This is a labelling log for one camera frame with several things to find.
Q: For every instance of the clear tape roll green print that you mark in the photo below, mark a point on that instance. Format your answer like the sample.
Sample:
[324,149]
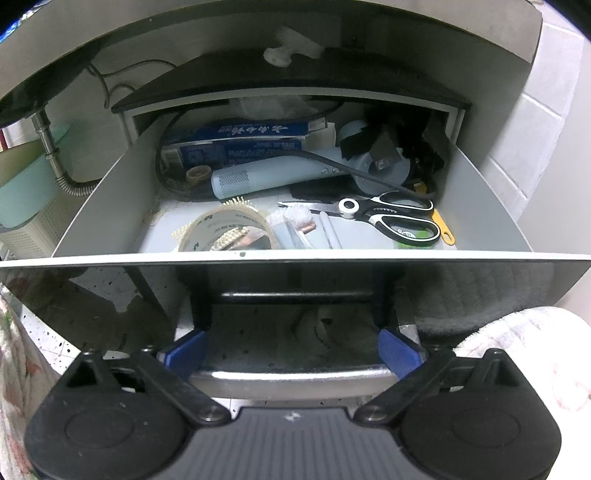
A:
[203,228]

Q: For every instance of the beige plastic basin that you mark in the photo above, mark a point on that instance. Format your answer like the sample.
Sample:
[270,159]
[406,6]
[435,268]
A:
[18,161]

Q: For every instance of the person's leg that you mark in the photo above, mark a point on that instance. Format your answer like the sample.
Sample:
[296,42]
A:
[545,369]
[18,392]

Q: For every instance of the light blue round container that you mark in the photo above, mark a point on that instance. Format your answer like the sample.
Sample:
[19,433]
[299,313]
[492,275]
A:
[383,173]

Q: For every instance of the black and white scissors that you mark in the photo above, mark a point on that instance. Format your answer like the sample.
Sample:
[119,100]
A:
[392,216]

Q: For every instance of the person's right leg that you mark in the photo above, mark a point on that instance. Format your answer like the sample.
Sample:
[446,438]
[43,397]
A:
[545,369]

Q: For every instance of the green packet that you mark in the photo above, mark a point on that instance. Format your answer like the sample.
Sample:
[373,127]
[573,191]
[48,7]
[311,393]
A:
[415,236]

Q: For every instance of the person's left leg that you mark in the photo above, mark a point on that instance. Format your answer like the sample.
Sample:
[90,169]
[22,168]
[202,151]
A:
[18,392]

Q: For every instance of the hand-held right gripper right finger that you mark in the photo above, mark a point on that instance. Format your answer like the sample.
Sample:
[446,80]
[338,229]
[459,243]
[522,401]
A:
[398,354]

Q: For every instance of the long blue box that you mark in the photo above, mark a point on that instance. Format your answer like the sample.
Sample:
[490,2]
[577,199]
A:
[240,138]

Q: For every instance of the black vanity counter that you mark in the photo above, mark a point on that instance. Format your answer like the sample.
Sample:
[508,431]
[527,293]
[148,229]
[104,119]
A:
[138,27]

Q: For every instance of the white perforated basket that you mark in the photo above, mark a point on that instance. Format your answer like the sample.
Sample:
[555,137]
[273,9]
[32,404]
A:
[32,235]

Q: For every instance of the white stick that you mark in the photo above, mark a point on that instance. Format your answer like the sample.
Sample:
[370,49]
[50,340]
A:
[331,233]

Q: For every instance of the light blue hair styler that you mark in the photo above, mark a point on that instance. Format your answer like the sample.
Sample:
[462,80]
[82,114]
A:
[258,177]

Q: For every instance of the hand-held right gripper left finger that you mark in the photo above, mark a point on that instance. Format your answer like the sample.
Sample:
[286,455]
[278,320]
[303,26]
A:
[184,354]

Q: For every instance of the small wooden cap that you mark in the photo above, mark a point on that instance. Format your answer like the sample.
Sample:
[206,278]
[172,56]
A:
[197,174]

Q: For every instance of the hairbrush with cream bristles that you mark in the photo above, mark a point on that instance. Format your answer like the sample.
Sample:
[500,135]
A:
[238,203]

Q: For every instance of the white plastic drain valve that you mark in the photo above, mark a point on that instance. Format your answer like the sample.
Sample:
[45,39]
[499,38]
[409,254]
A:
[281,54]

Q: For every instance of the metal drain pipe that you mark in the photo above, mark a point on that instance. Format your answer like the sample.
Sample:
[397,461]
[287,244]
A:
[51,152]

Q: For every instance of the black glossy drawer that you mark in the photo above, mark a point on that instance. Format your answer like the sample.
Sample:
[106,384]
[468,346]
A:
[111,212]

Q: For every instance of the clear plastic bag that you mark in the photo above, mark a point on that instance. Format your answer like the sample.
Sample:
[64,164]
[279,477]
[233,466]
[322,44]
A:
[272,107]

